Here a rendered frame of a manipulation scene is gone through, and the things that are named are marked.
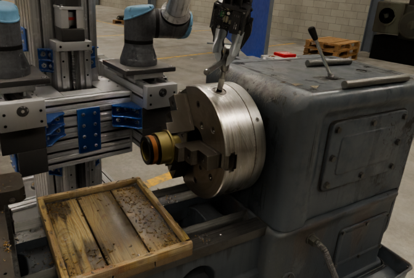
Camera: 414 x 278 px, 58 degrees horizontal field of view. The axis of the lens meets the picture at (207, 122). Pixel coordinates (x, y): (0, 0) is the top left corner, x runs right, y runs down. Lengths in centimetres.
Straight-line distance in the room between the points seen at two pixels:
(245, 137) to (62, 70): 83
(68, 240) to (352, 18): 1112
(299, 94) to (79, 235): 65
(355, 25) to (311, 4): 154
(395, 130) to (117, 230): 87
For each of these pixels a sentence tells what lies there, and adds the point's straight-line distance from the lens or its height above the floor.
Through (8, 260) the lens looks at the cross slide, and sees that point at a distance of 85.
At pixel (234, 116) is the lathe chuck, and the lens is 92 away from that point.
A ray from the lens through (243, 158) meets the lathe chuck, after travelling 93.
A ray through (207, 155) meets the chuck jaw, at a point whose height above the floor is 110.
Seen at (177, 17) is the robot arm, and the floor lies 136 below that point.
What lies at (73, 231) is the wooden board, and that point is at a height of 89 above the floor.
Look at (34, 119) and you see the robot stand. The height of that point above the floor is 106.
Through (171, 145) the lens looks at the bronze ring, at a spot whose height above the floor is 110.
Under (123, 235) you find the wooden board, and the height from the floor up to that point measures 88.
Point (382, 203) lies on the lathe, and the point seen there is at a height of 83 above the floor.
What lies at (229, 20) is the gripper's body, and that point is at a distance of 81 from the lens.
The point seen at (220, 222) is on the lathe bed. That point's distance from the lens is 111.
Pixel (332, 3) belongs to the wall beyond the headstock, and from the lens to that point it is 1199.
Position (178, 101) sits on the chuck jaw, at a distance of 102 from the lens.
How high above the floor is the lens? 149
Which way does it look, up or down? 21 degrees down
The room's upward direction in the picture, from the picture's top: 4 degrees clockwise
